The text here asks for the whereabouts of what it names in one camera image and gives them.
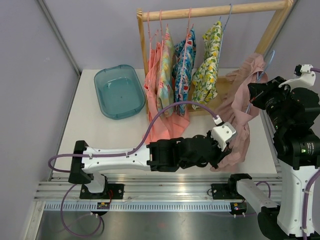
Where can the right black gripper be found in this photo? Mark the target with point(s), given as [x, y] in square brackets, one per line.
[259, 92]

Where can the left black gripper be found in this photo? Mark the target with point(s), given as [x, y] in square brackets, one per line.
[220, 155]

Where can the dusty pink skirt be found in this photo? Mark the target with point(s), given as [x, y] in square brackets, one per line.
[236, 109]

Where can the light blue wire hanger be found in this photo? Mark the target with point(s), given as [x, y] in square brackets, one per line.
[223, 32]
[269, 57]

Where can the coral pink skirt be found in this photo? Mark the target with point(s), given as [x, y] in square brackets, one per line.
[164, 127]

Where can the yellow lemon print skirt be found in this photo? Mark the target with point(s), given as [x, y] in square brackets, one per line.
[205, 77]

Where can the blue floral skirt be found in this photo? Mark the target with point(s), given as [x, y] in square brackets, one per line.
[189, 65]

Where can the pastel floral skirt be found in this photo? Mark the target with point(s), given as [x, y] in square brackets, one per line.
[165, 92]

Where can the pink wire hanger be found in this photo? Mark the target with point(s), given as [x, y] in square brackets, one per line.
[187, 32]
[162, 32]
[150, 37]

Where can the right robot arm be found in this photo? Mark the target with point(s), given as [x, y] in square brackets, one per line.
[298, 152]

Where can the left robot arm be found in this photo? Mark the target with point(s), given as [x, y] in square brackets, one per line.
[165, 155]

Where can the wooden clothes rack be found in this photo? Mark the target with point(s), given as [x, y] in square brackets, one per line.
[281, 10]

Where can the teal plastic basin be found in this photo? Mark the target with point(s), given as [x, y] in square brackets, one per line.
[119, 92]

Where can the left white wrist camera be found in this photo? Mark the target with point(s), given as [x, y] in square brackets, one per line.
[223, 134]

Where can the aluminium mounting rail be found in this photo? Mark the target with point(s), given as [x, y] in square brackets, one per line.
[181, 188]

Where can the white slotted cable duct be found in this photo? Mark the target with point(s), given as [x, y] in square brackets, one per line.
[139, 206]

